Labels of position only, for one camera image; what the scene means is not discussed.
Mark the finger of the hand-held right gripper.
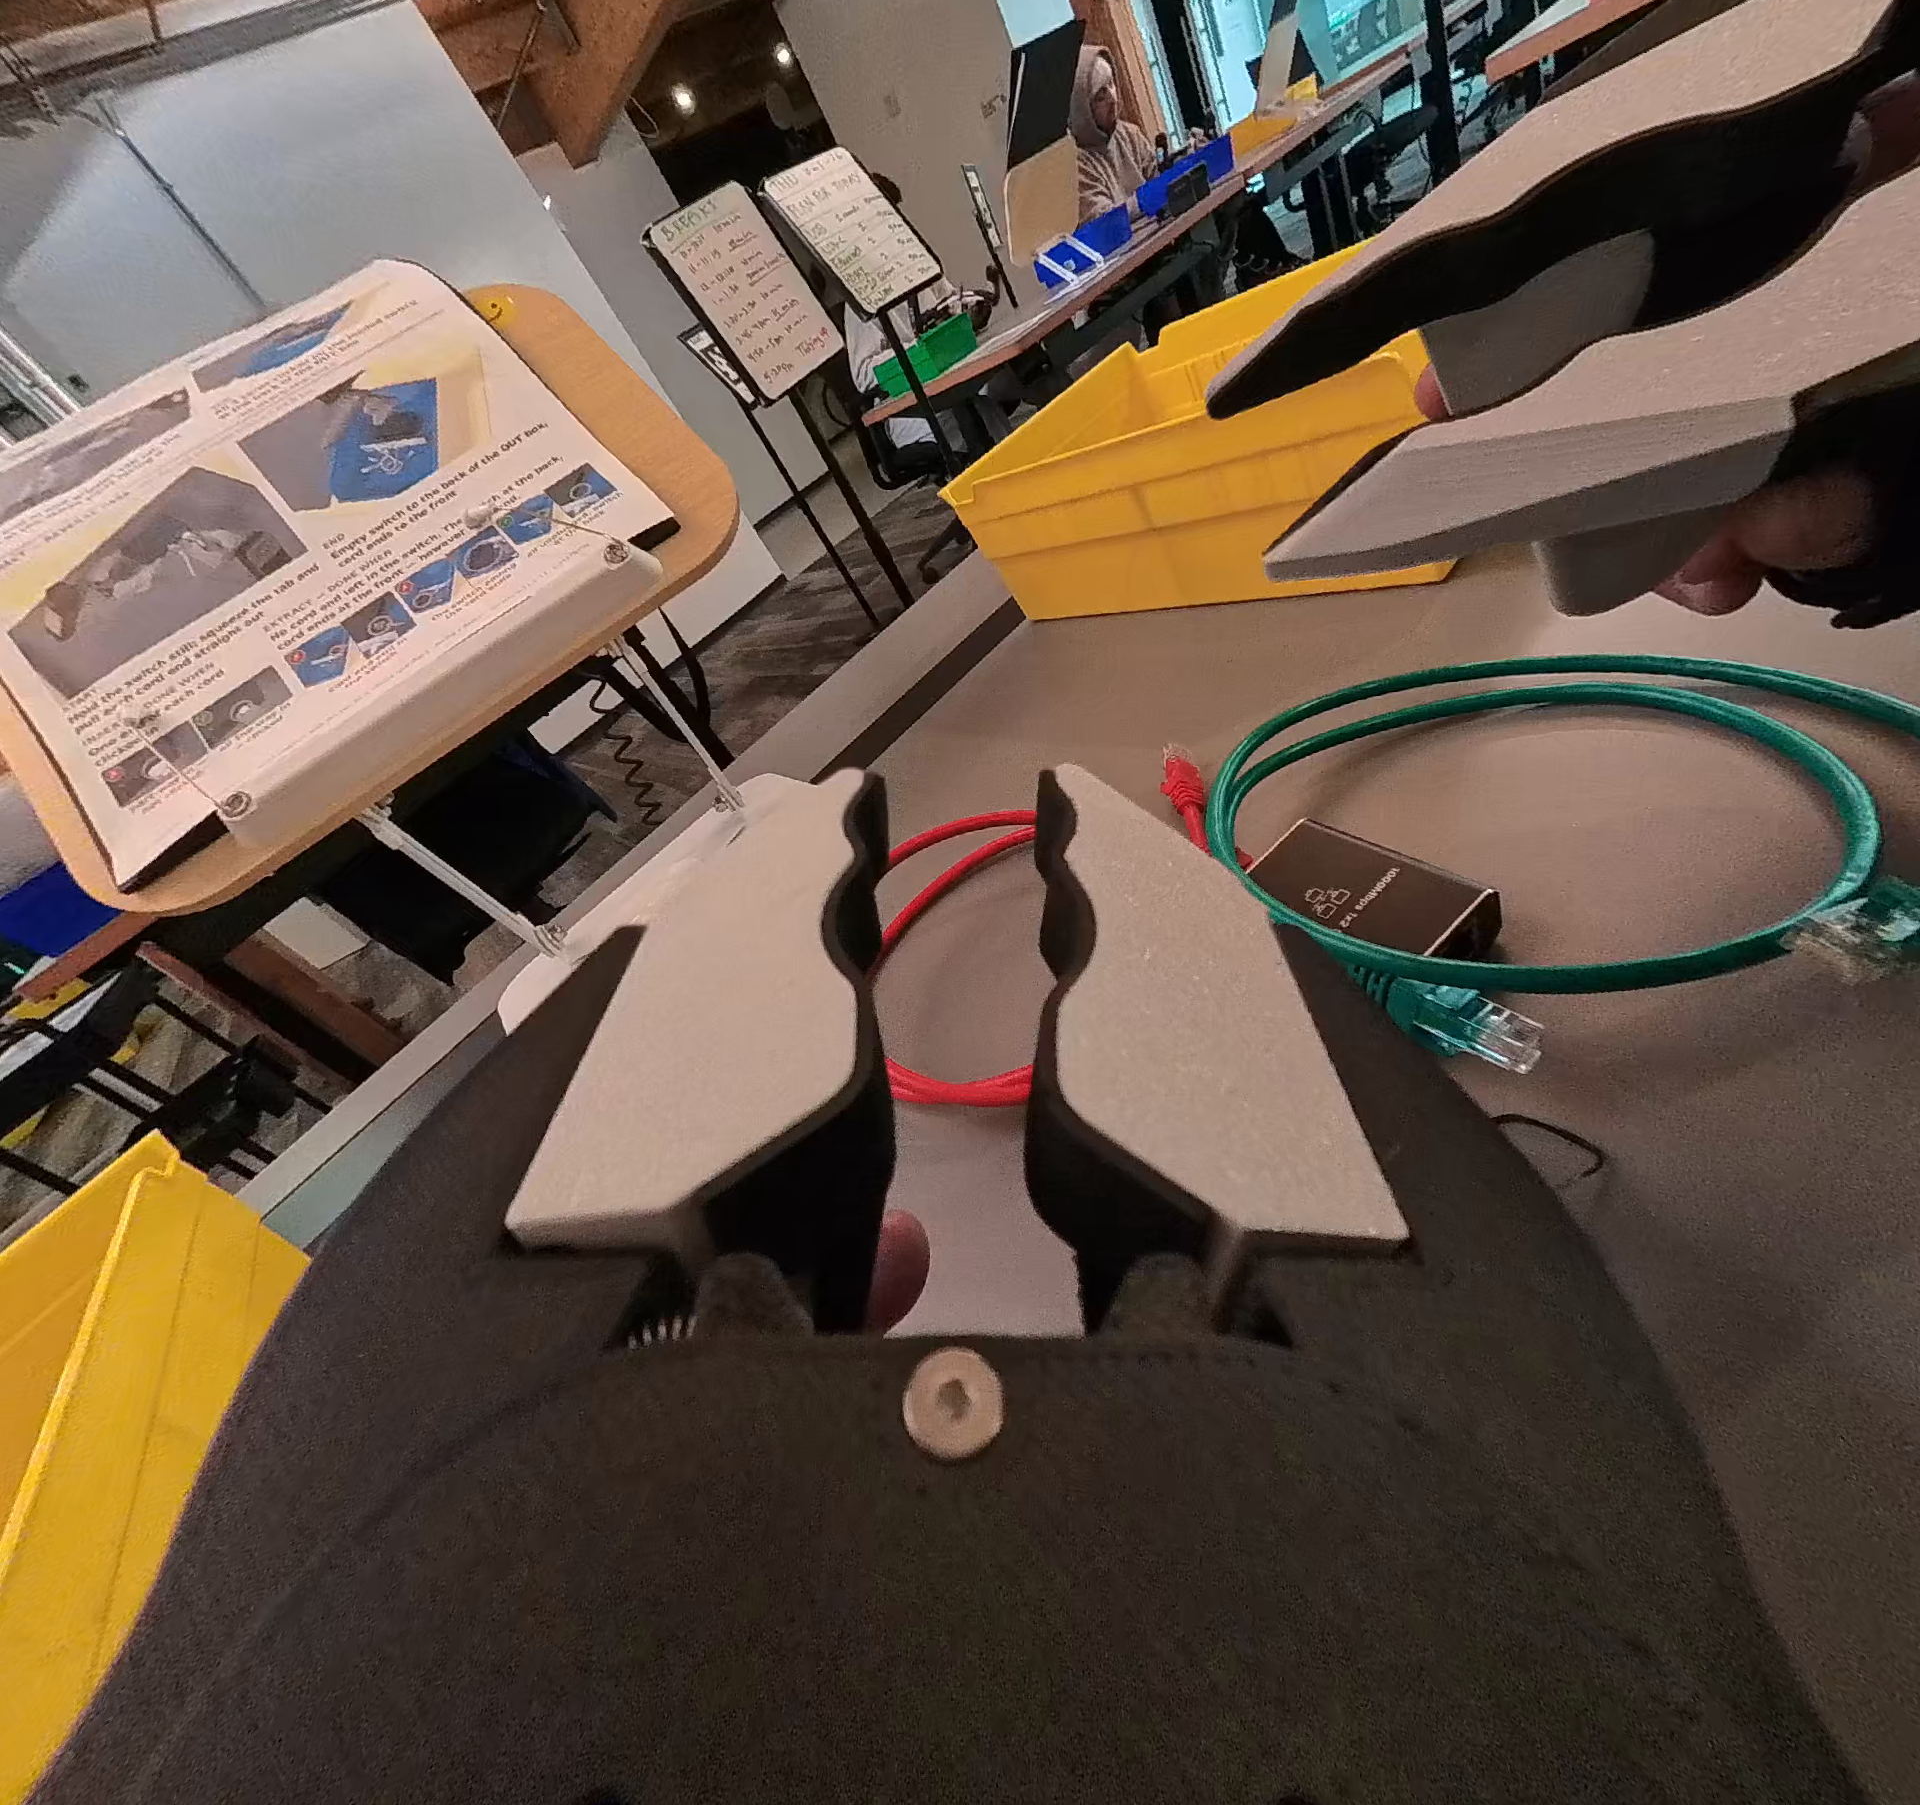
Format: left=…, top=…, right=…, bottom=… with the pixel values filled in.
left=1204, top=0, right=1909, bottom=425
left=1265, top=166, right=1920, bottom=621

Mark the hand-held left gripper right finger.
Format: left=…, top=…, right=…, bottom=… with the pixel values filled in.
left=1023, top=761, right=1413, bottom=1339

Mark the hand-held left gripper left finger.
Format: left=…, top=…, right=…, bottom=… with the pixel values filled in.
left=501, top=767, right=903, bottom=1339

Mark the green ethernet cable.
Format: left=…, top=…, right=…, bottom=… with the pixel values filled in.
left=1207, top=653, right=1920, bottom=1080

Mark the black network switch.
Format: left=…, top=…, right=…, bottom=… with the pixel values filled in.
left=1246, top=818, right=1505, bottom=963

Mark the person's right hand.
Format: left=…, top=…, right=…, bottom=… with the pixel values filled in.
left=1654, top=504, right=1802, bottom=621

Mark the person's left hand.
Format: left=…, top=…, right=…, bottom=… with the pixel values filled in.
left=874, top=1208, right=934, bottom=1338

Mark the black metal pole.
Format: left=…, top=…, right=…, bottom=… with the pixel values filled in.
left=1407, top=0, right=1466, bottom=187

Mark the black and cream board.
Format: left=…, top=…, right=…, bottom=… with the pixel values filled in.
left=1004, top=16, right=1092, bottom=270
left=1253, top=0, right=1331, bottom=115

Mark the thin black thread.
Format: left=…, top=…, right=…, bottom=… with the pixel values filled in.
left=1489, top=1112, right=1611, bottom=1180

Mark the blue plastic bin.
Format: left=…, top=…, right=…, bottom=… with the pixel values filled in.
left=0, top=867, right=116, bottom=957
left=1036, top=214, right=1130, bottom=292
left=1137, top=132, right=1236, bottom=220

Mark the white document stand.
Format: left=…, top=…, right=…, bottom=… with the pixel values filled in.
left=225, top=537, right=843, bottom=1027

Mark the yellow plastic bin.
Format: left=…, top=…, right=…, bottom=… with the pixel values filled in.
left=942, top=246, right=1465, bottom=622
left=0, top=1130, right=313, bottom=1800

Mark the printed instruction sheet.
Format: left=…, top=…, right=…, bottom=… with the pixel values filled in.
left=0, top=261, right=676, bottom=893

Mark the wooden document board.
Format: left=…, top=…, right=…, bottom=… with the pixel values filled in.
left=0, top=284, right=740, bottom=917

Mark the green plastic bin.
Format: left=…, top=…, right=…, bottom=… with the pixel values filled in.
left=874, top=316, right=978, bottom=397

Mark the handwritten whiteboard on easel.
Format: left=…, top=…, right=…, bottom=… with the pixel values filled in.
left=643, top=182, right=918, bottom=622
left=757, top=149, right=969, bottom=486

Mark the red ethernet cable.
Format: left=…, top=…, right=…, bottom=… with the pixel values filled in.
left=878, top=747, right=1254, bottom=1112

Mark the black coiled cable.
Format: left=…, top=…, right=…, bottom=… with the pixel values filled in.
left=590, top=678, right=667, bottom=829

